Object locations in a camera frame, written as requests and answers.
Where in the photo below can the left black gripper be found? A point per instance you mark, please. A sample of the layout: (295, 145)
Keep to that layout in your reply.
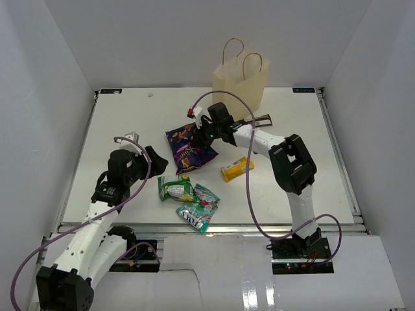
(158, 163)

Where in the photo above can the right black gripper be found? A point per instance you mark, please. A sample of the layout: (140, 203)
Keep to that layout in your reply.
(199, 137)

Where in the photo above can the dark blue purple snack bag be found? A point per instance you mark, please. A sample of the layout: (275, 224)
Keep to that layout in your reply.
(186, 156)

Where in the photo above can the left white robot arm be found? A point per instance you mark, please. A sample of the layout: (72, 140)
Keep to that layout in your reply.
(69, 284)

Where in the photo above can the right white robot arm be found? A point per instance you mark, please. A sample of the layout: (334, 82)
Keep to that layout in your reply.
(292, 164)

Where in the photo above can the teal Fox's candy bag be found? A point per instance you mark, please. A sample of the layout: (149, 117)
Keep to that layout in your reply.
(198, 214)

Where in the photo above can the green snack packet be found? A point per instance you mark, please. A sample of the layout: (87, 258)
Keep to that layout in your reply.
(177, 187)

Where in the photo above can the brown chocolate bar upper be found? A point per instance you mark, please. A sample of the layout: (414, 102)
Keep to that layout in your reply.
(264, 120)

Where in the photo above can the yellow snack bar wrapper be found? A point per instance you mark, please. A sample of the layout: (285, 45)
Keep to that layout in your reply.
(236, 169)

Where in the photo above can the right blue corner label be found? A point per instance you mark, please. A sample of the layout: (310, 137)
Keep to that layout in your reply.
(303, 90)

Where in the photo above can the blue corner label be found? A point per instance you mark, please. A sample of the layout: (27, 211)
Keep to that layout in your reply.
(303, 90)
(111, 91)

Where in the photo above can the left blue corner label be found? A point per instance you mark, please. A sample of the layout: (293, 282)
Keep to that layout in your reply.
(111, 91)

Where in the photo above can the white paper sheet front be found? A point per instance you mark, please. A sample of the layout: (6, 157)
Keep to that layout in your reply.
(235, 273)

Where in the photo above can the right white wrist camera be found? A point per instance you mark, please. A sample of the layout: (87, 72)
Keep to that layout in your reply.
(197, 114)

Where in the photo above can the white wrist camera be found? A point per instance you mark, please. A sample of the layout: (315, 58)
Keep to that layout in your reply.
(197, 114)
(128, 142)

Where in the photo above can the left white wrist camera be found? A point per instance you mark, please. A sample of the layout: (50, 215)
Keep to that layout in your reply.
(128, 142)

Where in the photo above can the aluminium table frame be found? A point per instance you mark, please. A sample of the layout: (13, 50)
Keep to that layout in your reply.
(152, 112)

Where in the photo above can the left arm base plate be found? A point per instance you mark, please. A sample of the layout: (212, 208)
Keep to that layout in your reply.
(140, 260)

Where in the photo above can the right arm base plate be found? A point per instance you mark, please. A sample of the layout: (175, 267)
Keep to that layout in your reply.
(288, 258)

